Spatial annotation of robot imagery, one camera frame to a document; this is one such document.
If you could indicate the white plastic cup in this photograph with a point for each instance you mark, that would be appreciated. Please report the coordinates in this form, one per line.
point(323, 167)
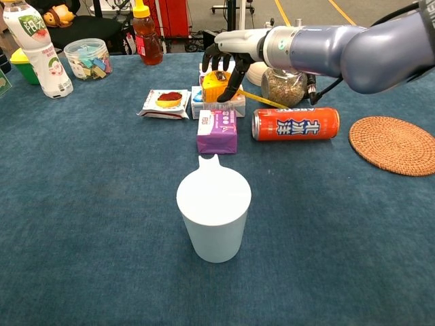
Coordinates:
point(214, 210)

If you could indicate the cream ceramic bowl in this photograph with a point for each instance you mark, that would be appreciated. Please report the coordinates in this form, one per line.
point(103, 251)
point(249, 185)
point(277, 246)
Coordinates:
point(255, 76)

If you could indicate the brown monkey plush toy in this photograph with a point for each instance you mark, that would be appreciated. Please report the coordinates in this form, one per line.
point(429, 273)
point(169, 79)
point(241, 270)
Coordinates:
point(57, 17)

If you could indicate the orange soda can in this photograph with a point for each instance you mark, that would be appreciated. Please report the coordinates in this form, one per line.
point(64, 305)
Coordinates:
point(295, 125)

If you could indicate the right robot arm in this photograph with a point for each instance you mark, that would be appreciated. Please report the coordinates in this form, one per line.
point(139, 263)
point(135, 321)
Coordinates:
point(340, 47)

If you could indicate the white yogurt drink bottle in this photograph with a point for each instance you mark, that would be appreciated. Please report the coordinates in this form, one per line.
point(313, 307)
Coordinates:
point(47, 61)

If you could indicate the white power strip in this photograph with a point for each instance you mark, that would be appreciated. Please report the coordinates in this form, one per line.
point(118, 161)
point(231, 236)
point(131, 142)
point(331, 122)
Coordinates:
point(269, 23)

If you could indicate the purple milk carton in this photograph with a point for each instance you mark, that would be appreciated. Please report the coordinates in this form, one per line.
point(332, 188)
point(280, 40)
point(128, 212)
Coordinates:
point(217, 136)

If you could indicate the green tissue box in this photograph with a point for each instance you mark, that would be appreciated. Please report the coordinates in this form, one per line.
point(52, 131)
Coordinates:
point(3, 85)

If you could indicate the white stand leg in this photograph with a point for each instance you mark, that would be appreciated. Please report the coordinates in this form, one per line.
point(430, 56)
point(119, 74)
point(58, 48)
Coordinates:
point(242, 15)

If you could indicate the black box on floor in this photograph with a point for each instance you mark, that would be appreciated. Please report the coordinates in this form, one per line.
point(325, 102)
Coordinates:
point(209, 37)

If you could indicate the glass jar with black lid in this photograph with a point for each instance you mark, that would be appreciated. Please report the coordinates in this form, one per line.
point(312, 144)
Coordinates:
point(282, 88)

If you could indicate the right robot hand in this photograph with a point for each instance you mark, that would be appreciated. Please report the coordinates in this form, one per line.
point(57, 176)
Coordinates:
point(244, 42)

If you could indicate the blue table cloth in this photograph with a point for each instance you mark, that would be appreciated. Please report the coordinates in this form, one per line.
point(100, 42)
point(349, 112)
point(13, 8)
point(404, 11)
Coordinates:
point(102, 203)

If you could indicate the white blue milk carton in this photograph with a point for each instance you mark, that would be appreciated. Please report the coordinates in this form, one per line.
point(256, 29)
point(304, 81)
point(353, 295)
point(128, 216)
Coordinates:
point(198, 108)

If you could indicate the black office chair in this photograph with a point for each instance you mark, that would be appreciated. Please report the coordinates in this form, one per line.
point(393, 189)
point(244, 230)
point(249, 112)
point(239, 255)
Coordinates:
point(88, 29)

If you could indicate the black tripod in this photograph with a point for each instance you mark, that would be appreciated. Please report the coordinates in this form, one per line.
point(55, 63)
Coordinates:
point(232, 17)

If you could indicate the woven rattan coaster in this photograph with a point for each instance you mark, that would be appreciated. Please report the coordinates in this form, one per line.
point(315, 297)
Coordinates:
point(394, 146)

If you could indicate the snack packet with tart picture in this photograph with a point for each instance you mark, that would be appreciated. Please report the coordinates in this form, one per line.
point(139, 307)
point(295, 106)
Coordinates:
point(166, 102)

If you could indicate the green container with yellow lid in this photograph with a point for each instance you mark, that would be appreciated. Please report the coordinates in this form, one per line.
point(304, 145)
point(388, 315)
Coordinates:
point(23, 68)

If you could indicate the yellow tape measure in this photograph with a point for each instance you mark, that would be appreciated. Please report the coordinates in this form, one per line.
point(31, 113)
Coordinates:
point(212, 90)

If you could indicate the red cabinet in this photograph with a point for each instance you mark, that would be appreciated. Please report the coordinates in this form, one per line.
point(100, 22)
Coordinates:
point(173, 17)

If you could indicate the honey bottle with yellow cap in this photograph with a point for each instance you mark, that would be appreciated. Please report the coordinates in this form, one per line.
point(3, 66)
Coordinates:
point(147, 44)

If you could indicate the clear jar of colourful clips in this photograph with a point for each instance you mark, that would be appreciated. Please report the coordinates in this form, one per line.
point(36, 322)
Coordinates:
point(86, 61)

